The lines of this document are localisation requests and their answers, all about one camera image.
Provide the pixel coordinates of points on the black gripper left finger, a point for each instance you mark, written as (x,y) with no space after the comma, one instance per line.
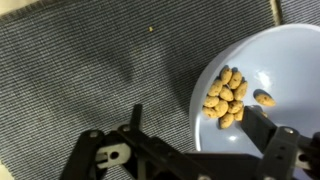
(100,156)

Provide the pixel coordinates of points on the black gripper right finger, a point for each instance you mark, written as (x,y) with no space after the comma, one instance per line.
(283,150)

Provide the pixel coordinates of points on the blue plastic bowl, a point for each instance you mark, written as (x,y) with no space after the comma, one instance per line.
(283,60)

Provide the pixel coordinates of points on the tan oval snack nut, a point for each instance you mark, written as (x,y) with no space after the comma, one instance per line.
(215,88)
(240,90)
(226,94)
(211,101)
(235,80)
(265,99)
(221,108)
(226,120)
(226,75)
(209,112)
(235,106)
(238,115)

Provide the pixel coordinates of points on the small yellow crumb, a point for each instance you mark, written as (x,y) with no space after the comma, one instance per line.
(150,29)

